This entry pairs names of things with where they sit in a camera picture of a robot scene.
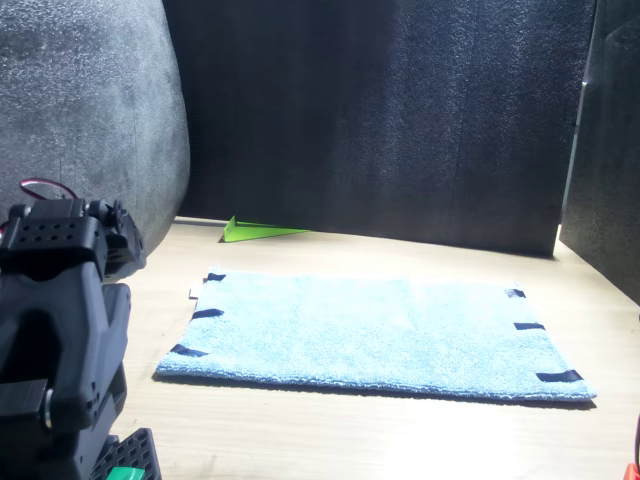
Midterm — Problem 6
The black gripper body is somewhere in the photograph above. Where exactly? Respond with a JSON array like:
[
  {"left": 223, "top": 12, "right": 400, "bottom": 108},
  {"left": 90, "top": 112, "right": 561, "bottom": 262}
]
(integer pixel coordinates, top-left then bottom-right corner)
[{"left": 87, "top": 199, "right": 149, "bottom": 279}]

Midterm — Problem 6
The light blue towel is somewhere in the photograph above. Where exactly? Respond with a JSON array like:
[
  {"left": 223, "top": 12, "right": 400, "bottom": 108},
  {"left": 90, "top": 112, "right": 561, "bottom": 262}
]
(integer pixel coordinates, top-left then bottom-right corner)
[{"left": 153, "top": 269, "right": 599, "bottom": 404}]

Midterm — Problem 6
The grey curved foam sheet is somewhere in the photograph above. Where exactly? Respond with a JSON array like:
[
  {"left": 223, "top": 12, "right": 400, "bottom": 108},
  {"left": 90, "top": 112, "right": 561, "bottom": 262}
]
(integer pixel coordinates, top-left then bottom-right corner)
[{"left": 0, "top": 0, "right": 192, "bottom": 261}]

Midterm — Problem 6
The green clamp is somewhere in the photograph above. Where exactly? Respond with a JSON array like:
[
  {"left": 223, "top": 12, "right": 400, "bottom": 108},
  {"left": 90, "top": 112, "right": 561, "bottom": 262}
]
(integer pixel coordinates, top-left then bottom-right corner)
[{"left": 105, "top": 465, "right": 147, "bottom": 480}]

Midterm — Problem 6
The black foam panel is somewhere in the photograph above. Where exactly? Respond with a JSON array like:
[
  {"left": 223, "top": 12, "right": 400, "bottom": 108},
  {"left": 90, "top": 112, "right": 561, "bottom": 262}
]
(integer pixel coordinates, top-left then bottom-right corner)
[
  {"left": 162, "top": 0, "right": 599, "bottom": 259},
  {"left": 557, "top": 0, "right": 640, "bottom": 306}
]

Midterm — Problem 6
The black arm servo wire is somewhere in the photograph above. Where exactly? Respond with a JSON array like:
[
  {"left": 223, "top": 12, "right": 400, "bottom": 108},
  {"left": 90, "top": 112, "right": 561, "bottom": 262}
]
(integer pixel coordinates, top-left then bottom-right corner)
[{"left": 18, "top": 178, "right": 79, "bottom": 201}]

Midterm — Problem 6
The green triangular bracket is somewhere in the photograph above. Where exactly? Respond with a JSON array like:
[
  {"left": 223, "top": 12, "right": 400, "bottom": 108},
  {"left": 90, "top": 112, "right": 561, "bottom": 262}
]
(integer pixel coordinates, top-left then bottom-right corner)
[{"left": 218, "top": 215, "right": 311, "bottom": 245}]

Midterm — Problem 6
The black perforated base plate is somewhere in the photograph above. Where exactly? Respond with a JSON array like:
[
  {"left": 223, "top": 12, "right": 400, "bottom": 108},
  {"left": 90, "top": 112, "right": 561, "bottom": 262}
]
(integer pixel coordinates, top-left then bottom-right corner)
[{"left": 89, "top": 427, "right": 164, "bottom": 480}]

